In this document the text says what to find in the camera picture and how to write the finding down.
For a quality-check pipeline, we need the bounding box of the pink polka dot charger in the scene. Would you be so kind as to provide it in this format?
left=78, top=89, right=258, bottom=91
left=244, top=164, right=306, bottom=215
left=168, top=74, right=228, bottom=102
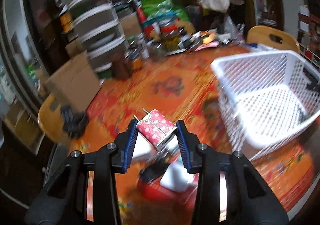
left=136, top=109, right=177, bottom=151

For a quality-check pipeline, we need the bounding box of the white perforated plastic basket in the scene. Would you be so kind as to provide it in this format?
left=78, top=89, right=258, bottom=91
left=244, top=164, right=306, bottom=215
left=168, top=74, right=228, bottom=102
left=211, top=50, right=319, bottom=161

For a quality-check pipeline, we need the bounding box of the white cube charger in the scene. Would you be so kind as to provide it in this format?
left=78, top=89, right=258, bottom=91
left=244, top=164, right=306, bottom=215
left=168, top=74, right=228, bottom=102
left=159, top=158, right=198, bottom=192

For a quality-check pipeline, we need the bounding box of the red black object on table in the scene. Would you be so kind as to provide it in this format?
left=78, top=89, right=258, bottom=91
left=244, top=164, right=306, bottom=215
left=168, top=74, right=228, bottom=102
left=137, top=162, right=199, bottom=205

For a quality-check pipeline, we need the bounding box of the black item on chair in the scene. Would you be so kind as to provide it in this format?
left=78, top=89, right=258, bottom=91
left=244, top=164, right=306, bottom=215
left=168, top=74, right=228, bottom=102
left=60, top=105, right=89, bottom=139

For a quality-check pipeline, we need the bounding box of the cardboard box on chair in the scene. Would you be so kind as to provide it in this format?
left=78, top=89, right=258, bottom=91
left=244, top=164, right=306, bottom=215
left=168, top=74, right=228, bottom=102
left=45, top=52, right=101, bottom=112

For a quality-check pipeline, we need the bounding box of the wooden chair left side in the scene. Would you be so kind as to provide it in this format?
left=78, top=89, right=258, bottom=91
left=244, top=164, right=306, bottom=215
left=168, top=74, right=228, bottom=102
left=37, top=93, right=66, bottom=144

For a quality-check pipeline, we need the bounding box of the wooden chair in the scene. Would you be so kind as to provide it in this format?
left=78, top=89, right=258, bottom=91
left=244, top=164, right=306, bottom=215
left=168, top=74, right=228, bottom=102
left=37, top=93, right=66, bottom=144
left=246, top=26, right=300, bottom=54

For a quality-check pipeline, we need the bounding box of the brown cardboard box background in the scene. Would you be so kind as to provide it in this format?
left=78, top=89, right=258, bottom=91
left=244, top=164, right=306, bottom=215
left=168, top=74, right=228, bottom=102
left=120, top=12, right=143, bottom=39

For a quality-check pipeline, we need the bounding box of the wooden chair right side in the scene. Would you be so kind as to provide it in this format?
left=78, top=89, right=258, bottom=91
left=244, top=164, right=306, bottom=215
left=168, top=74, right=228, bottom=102
left=246, top=26, right=300, bottom=54

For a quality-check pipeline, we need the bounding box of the green shopping bag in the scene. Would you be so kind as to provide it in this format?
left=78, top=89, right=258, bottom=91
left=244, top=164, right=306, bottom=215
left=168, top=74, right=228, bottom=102
left=141, top=0, right=190, bottom=21

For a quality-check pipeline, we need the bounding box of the white plastic drawer tower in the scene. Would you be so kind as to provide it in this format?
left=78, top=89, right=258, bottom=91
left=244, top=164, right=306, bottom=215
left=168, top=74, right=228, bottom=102
left=61, top=0, right=129, bottom=73

